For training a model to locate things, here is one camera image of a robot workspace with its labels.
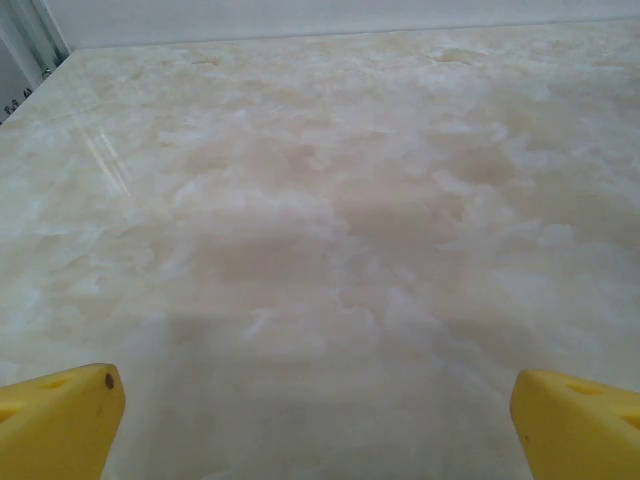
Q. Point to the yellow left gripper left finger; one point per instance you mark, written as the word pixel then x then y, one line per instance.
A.
pixel 55 430

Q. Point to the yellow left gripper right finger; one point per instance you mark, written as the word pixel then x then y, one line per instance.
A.
pixel 580 430

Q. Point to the aluminium frame post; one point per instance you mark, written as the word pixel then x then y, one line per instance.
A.
pixel 20 50

